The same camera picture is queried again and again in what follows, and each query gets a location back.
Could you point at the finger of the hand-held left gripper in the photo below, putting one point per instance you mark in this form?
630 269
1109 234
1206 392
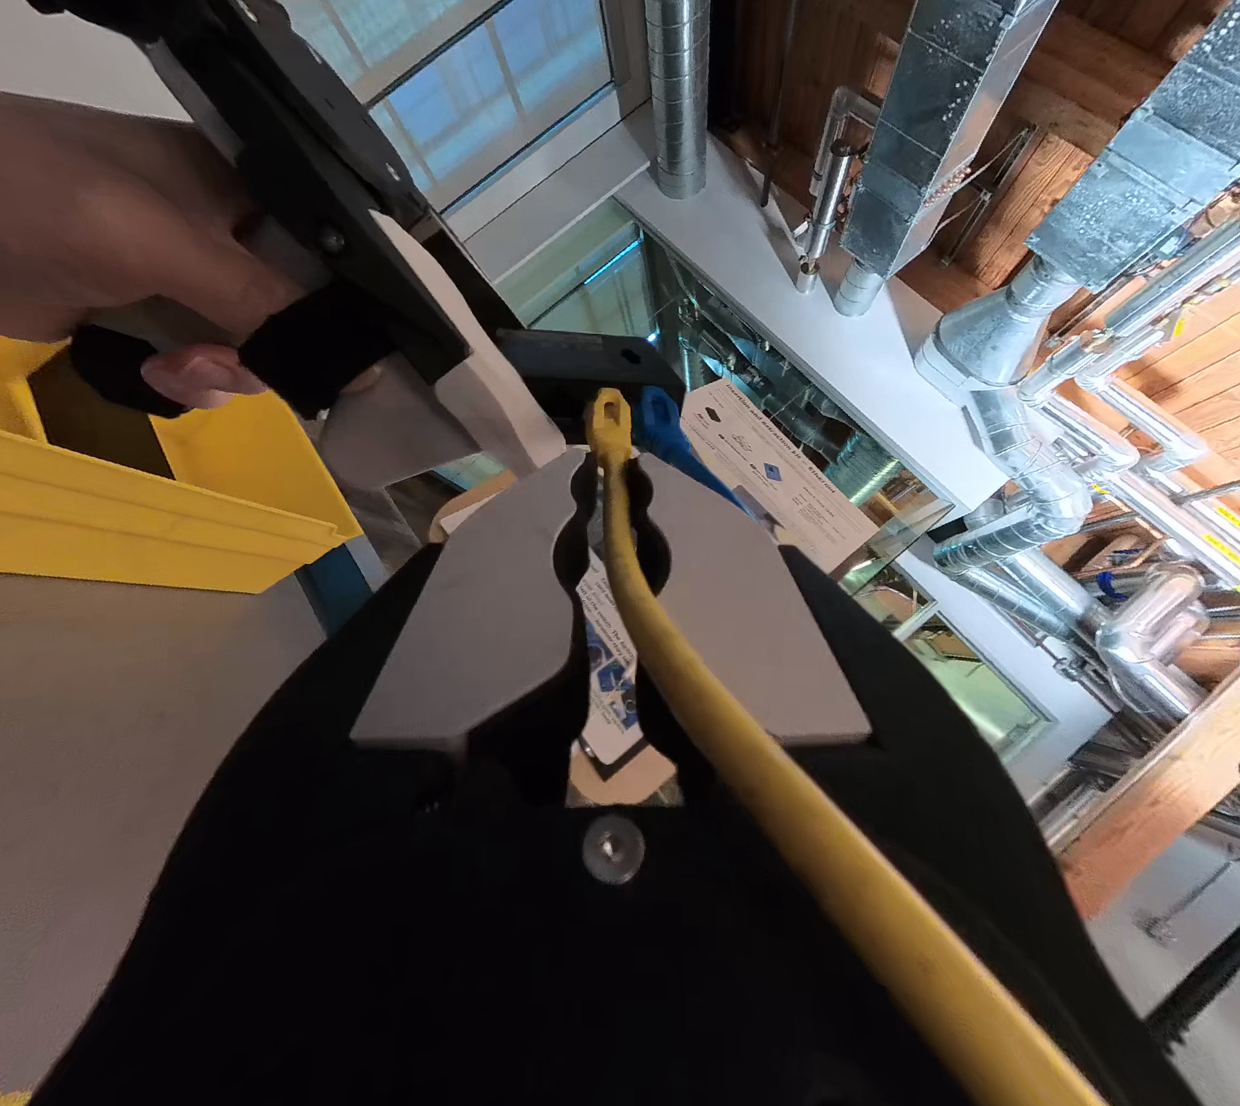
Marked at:
494 399

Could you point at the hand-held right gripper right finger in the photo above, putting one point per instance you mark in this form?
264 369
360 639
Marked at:
765 622

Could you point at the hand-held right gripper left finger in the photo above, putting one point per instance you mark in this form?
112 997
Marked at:
466 641

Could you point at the black ethernet switch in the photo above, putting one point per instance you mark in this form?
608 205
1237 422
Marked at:
582 365

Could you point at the yellow plastic bin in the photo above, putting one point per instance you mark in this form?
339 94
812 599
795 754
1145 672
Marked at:
145 515

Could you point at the person's left hand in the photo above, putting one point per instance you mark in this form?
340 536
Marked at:
97 224

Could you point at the instruction sheet on stand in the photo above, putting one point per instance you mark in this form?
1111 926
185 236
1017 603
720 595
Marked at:
475 501

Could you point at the printed instruction poster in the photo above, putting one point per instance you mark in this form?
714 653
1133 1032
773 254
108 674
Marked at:
823 486

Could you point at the large glass window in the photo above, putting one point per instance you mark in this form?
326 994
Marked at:
504 79

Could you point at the silver ventilation ducts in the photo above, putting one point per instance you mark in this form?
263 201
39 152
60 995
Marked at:
969 60

